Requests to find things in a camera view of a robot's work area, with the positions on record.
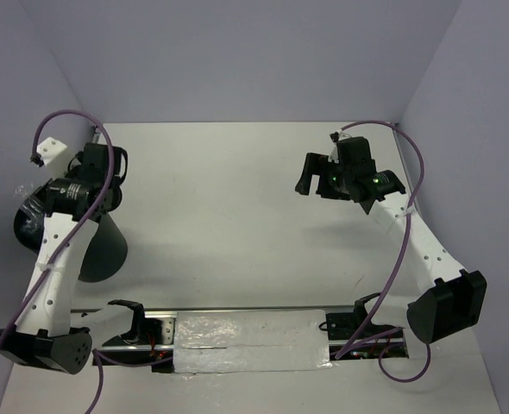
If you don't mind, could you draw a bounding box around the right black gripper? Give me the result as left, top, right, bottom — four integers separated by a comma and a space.
294, 152, 353, 201

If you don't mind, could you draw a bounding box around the clear bottle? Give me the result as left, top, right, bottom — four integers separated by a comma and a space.
15, 183, 48, 219

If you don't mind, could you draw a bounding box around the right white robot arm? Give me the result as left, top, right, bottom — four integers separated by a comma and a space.
295, 146, 487, 344

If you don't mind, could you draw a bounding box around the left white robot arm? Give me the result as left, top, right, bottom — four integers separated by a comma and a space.
0, 138, 148, 374

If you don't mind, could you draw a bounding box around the black cylindrical bin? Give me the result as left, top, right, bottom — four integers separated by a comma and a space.
13, 211, 128, 283

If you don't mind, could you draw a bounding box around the silver taped cover plate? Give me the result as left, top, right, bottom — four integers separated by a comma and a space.
173, 310, 332, 373

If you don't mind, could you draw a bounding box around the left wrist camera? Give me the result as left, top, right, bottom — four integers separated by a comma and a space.
31, 137, 73, 179

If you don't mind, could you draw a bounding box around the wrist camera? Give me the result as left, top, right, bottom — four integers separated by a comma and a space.
328, 131, 372, 166
31, 137, 73, 179

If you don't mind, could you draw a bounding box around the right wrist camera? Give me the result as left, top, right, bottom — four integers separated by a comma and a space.
328, 131, 372, 166

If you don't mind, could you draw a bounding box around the metal base rail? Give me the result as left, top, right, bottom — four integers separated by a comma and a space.
101, 304, 411, 367

